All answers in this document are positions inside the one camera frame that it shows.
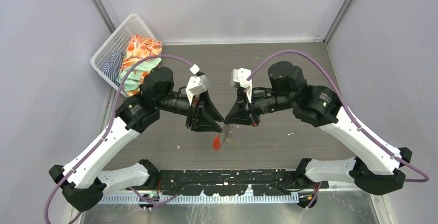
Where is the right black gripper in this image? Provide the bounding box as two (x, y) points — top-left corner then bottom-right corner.
(224, 85), (294, 126)

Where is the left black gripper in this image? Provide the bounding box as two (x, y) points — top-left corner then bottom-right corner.
(157, 89), (224, 132)

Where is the red handled metal keyring holder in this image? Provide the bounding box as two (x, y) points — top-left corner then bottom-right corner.
(213, 124), (236, 150)

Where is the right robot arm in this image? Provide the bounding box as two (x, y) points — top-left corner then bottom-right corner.
(224, 61), (412, 196)

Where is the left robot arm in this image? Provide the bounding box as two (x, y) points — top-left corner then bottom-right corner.
(49, 67), (223, 212)

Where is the mint green cloth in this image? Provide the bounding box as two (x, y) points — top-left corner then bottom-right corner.
(116, 57), (162, 96)

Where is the orange floral cloth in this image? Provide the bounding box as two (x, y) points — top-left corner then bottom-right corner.
(120, 35), (164, 95)

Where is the blue striped cloth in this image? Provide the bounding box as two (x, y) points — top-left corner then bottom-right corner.
(101, 51), (124, 86)

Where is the white plastic basket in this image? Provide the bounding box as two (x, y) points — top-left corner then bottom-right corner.
(89, 13), (157, 90)

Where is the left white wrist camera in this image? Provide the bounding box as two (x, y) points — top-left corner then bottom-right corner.
(185, 75), (210, 105)

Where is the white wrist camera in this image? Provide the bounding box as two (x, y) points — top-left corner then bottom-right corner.
(231, 68), (253, 103)
(185, 75), (210, 105)

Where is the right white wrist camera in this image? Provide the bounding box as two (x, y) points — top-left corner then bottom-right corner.
(231, 68), (253, 103)

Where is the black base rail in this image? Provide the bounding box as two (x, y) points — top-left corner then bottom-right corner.
(136, 168), (329, 198)

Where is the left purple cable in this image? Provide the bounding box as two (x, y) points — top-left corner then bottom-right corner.
(43, 54), (200, 224)

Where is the purple cable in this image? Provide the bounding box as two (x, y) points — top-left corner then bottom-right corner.
(43, 54), (200, 224)
(247, 49), (430, 183)

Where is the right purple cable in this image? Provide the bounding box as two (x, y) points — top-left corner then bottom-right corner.
(247, 49), (430, 183)

